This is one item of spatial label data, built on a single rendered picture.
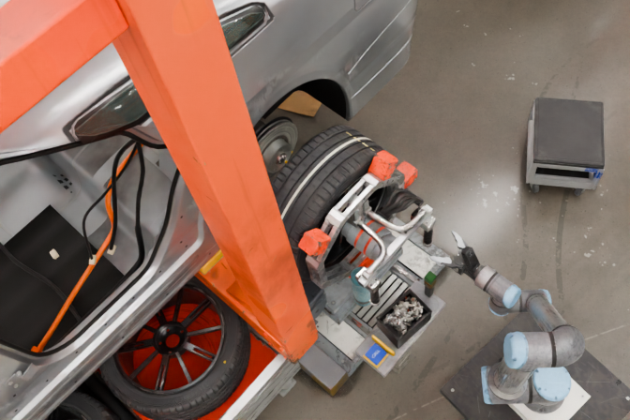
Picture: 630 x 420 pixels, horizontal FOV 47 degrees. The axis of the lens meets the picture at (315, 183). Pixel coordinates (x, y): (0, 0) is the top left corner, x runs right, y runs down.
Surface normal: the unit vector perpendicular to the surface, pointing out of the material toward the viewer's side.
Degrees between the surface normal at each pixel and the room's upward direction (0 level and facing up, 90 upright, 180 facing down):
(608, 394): 0
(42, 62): 90
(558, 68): 0
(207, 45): 90
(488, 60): 0
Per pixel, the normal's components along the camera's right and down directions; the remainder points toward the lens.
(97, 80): 0.42, -0.08
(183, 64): 0.74, 0.55
